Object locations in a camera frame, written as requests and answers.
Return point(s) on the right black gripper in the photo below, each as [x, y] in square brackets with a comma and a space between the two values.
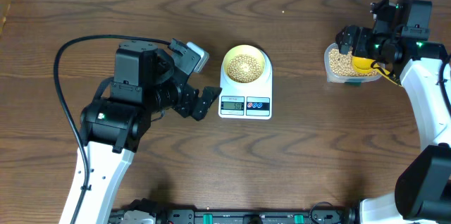
[362, 34]

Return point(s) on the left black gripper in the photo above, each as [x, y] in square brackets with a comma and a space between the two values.
[184, 106]

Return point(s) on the yellow measuring scoop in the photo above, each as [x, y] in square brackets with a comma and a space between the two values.
[366, 66]

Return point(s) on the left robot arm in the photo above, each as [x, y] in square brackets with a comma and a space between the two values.
[147, 80]

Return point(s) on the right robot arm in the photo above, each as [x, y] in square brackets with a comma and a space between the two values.
[399, 37]

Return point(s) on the soybeans in bowl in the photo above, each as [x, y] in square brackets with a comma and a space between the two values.
[244, 68]

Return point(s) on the white digital kitchen scale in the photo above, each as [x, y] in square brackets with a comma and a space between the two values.
[252, 100]

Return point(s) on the pale yellow bowl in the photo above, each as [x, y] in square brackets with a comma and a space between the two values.
[244, 49]

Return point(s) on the soybeans in container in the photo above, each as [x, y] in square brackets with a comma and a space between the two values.
[341, 64]

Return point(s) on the clear plastic container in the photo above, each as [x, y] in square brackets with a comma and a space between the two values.
[332, 77]

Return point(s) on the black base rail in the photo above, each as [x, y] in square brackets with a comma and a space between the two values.
[147, 211]

